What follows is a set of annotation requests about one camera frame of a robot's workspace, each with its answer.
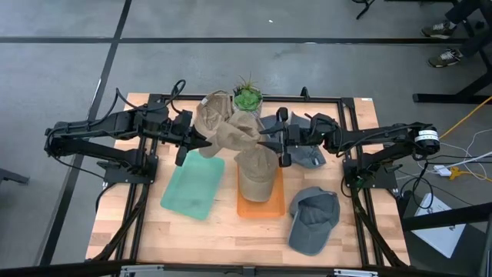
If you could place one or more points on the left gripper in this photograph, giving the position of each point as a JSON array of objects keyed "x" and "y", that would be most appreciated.
[{"x": 182, "y": 132}]

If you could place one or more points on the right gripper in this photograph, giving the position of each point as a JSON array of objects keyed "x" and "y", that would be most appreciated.
[{"x": 296, "y": 136}]

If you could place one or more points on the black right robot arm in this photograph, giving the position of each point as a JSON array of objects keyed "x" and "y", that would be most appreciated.
[{"x": 384, "y": 134}]

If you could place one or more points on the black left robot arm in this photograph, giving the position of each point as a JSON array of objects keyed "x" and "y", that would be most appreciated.
[{"x": 96, "y": 125}]

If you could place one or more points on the green plastic tray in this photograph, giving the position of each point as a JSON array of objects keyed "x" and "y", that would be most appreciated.
[{"x": 192, "y": 184}]

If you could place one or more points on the potted green succulent plant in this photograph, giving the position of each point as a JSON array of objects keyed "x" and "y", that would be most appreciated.
[{"x": 248, "y": 100}]

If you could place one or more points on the orange plastic tray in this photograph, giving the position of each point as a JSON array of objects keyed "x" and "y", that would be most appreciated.
[{"x": 261, "y": 209}]

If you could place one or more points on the yellow plug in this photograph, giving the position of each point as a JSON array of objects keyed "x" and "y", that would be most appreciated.
[{"x": 455, "y": 173}]

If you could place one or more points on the black metal beam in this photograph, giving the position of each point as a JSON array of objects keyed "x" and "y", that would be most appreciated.
[{"x": 442, "y": 220}]

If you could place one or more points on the black furniture foot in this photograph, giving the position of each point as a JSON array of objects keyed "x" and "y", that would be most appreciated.
[{"x": 11, "y": 176}]

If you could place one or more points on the black aluminium crossbar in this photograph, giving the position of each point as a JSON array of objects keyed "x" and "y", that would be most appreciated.
[{"x": 57, "y": 269}]

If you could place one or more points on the white flat box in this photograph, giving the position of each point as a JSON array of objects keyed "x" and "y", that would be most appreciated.
[{"x": 442, "y": 234}]

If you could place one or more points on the person's leg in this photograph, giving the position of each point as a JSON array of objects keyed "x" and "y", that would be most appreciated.
[
  {"x": 476, "y": 42},
  {"x": 459, "y": 13}
]

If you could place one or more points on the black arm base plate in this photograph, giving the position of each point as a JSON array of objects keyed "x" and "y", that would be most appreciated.
[
  {"x": 115, "y": 175},
  {"x": 380, "y": 181}
]

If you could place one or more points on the silver metal bracket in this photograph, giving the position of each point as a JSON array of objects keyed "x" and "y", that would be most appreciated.
[
  {"x": 355, "y": 273},
  {"x": 142, "y": 271}
]

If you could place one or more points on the black desk frame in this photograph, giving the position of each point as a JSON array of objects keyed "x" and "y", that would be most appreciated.
[{"x": 442, "y": 98}]

